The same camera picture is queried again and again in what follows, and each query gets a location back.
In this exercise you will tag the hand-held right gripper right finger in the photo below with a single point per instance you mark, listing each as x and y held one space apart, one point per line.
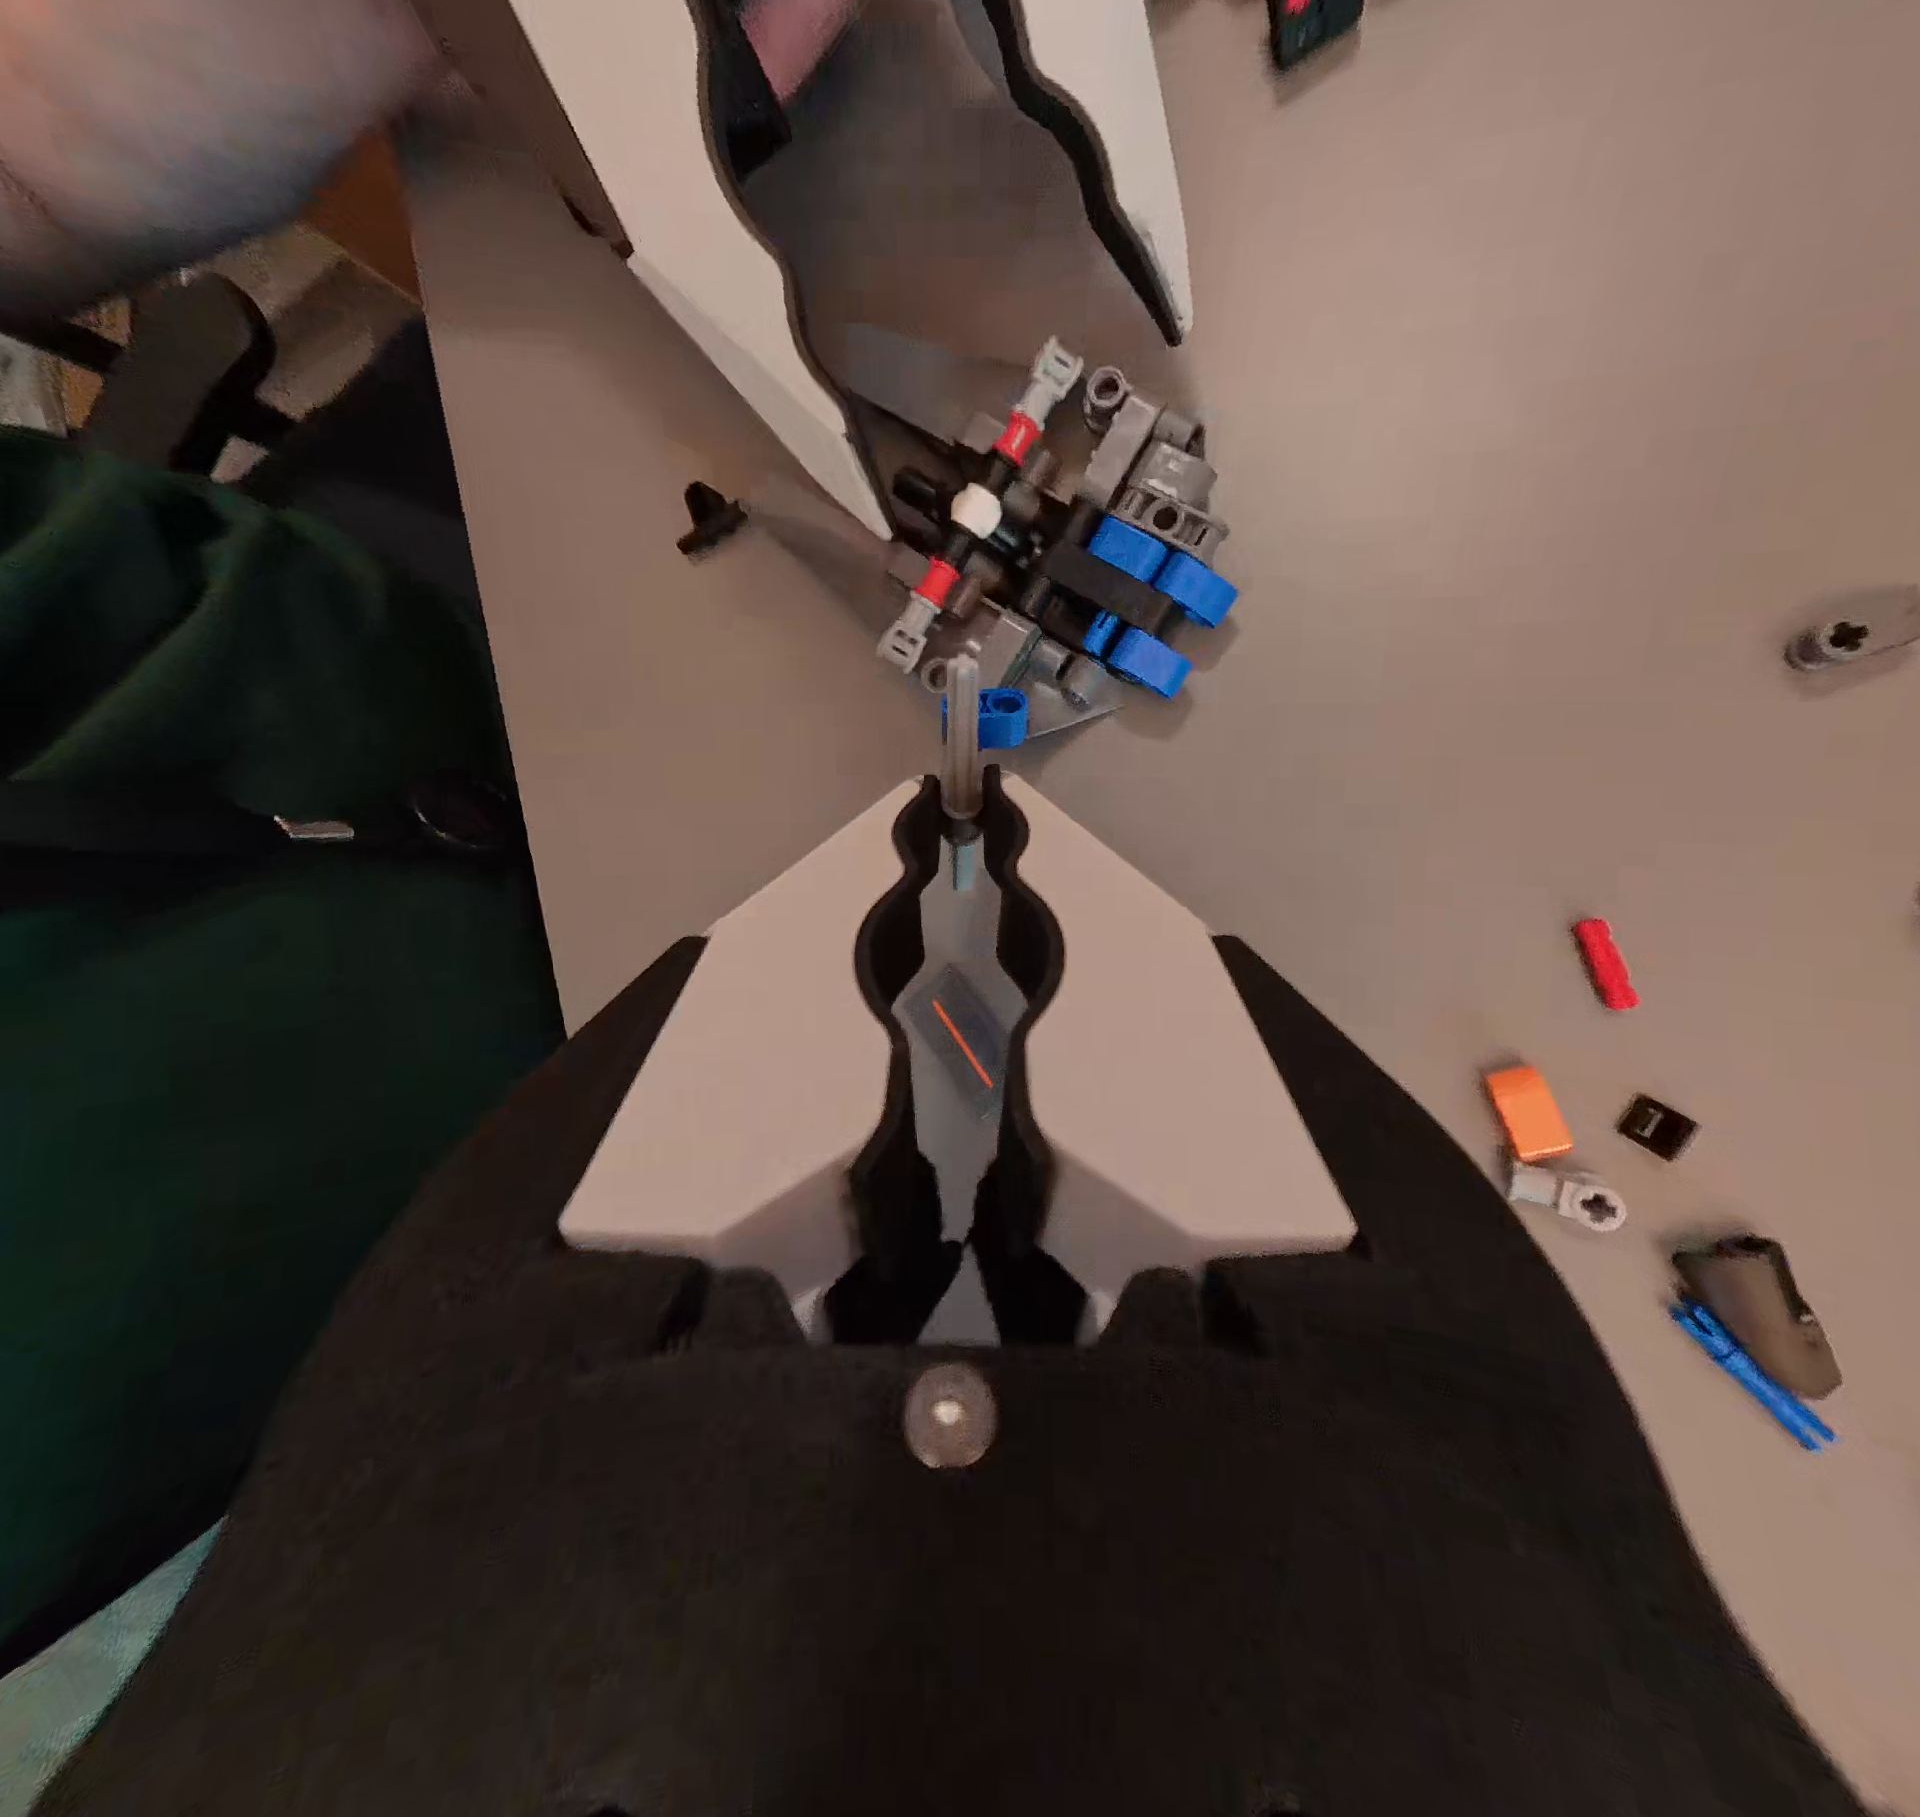
1185 1098

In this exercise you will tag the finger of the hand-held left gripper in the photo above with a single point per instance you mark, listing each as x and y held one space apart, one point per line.
631 93
1081 31

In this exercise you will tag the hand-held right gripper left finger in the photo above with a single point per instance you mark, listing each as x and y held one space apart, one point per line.
721 1098

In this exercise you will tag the light grey small connector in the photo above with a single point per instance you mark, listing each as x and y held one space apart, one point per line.
1568 1199
905 642

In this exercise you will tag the grey winged brick assembly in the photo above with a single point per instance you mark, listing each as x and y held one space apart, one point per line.
1139 558

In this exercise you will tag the person's left forearm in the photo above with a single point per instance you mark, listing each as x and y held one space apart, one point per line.
150 77

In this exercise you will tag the grey tile with orange stripe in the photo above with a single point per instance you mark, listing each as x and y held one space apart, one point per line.
975 1015

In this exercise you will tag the orange small brick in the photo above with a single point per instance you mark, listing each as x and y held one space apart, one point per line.
1526 1111

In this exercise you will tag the black tee connector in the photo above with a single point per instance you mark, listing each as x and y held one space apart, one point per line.
707 520

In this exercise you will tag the red small pin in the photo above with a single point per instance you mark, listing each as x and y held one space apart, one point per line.
1604 965

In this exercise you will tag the black square brick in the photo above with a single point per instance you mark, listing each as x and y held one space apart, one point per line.
1631 1113

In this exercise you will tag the dark curved wedge brick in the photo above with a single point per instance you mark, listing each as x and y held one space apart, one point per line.
1754 1315

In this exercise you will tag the blue pin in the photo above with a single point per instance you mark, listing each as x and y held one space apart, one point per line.
1792 1412

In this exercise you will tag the dark grey cross-hole connector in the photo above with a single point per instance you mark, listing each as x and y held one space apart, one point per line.
1821 642

